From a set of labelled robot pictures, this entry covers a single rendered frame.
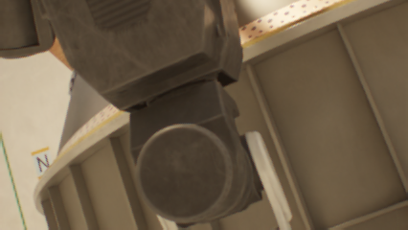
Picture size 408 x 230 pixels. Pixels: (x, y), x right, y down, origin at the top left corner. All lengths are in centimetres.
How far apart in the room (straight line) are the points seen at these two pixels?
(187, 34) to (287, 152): 50
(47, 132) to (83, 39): 663
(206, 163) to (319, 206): 54
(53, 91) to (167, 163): 684
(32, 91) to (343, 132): 658
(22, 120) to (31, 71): 59
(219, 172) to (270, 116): 54
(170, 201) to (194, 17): 23
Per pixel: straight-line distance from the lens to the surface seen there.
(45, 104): 754
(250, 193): 87
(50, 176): 169
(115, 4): 83
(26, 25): 106
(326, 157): 123
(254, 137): 89
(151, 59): 82
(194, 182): 72
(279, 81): 126
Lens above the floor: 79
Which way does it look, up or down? 14 degrees up
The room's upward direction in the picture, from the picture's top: 20 degrees counter-clockwise
